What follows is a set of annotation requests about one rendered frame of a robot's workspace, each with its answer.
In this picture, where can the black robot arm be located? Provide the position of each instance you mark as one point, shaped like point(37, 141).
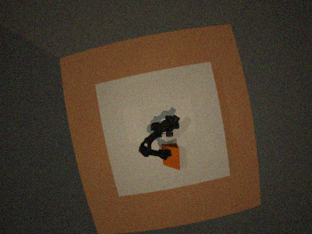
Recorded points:
point(166, 126)

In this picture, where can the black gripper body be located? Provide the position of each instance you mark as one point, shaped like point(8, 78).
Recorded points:
point(169, 134)

